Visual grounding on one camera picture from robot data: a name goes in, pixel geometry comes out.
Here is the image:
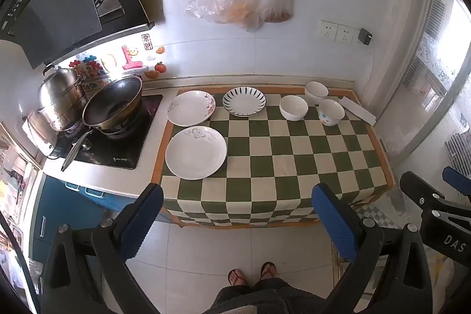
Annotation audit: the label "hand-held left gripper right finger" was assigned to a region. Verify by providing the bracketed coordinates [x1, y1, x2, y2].
[311, 183, 442, 314]

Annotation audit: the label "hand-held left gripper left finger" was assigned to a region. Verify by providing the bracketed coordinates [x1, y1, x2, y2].
[39, 183, 164, 314]

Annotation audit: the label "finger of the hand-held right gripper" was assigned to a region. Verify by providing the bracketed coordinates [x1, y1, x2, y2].
[442, 167, 471, 195]
[400, 171, 471, 217]

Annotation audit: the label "white plate with grey flower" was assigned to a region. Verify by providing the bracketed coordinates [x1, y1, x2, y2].
[165, 126, 228, 179]

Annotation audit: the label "white bowl with blue print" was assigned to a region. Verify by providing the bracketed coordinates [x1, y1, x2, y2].
[318, 99, 346, 127]

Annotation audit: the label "plain white bowl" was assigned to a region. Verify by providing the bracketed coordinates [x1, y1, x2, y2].
[279, 95, 309, 122]

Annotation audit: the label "white plate with pink flower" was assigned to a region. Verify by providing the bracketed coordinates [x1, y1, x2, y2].
[167, 90, 216, 127]

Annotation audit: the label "white bowl with dark rim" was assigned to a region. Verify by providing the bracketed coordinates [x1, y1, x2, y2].
[305, 81, 329, 106]

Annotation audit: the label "white plate with dark stripes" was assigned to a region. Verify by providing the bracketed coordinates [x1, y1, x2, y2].
[223, 87, 266, 117]

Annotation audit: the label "white radiator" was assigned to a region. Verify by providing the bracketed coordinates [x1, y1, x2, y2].
[443, 132, 471, 175]

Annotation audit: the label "green and white checkered cloth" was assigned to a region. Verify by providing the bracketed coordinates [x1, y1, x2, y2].
[152, 86, 395, 228]

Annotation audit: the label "blue kitchen cabinet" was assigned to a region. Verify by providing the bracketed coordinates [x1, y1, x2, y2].
[29, 174, 173, 263]

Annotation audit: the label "black gas stove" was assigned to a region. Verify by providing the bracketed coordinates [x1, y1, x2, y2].
[49, 93, 163, 170]

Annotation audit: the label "person's right foot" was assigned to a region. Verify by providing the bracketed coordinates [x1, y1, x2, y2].
[259, 261, 277, 280]

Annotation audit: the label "person's foot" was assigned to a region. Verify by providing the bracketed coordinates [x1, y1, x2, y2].
[228, 269, 249, 287]
[259, 261, 277, 280]

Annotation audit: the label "long white box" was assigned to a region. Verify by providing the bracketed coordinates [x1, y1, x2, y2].
[339, 96, 377, 126]

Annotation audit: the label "person's dark pants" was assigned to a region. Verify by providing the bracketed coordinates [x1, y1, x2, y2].
[211, 277, 329, 314]

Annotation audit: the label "person's left foot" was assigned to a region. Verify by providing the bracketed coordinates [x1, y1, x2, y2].
[228, 269, 249, 287]

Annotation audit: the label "frosted glass window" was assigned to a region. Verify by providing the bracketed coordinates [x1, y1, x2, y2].
[399, 0, 471, 127]

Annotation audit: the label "steel steamer pot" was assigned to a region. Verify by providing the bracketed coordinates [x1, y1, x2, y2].
[36, 65, 89, 132]

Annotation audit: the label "black range hood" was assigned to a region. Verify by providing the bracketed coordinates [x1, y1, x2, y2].
[0, 0, 155, 70]

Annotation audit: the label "dark wok with steel handle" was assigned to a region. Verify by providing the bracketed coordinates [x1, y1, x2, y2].
[61, 76, 143, 172]

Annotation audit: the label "pink wall sticker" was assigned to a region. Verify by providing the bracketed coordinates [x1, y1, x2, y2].
[121, 45, 145, 75]

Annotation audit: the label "white wall socket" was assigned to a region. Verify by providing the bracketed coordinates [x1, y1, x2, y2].
[319, 21, 338, 41]
[334, 25, 356, 45]

